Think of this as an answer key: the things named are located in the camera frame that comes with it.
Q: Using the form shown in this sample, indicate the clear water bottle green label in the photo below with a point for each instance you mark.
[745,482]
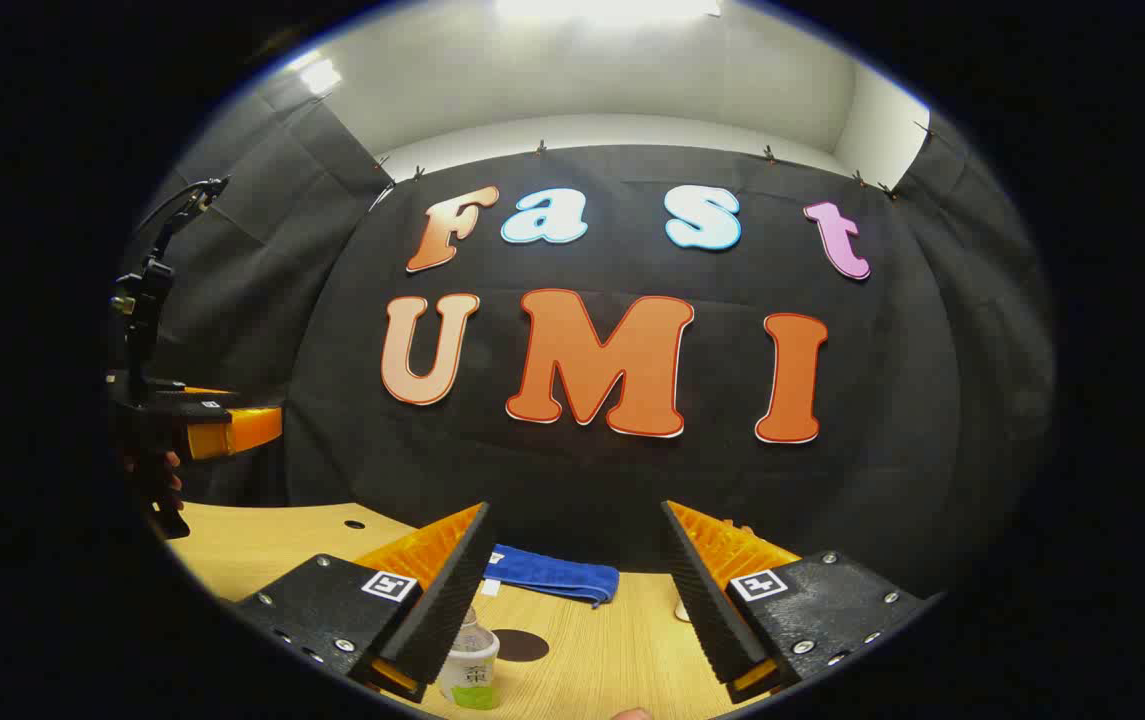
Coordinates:
[467,670]

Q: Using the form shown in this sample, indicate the dark brown round coaster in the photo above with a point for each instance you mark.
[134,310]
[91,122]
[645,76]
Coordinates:
[524,646]

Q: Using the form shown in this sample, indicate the blue folded towel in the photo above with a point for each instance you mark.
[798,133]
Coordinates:
[557,575]

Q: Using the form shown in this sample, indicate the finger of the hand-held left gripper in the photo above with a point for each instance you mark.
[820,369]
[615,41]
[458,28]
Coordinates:
[252,428]
[207,391]

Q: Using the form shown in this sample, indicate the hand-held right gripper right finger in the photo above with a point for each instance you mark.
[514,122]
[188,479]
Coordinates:
[707,600]

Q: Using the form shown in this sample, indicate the ceiling light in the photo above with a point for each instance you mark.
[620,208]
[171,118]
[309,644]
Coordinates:
[607,8]
[320,76]

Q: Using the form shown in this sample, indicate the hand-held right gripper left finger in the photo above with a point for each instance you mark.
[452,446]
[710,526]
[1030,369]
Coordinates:
[452,600]

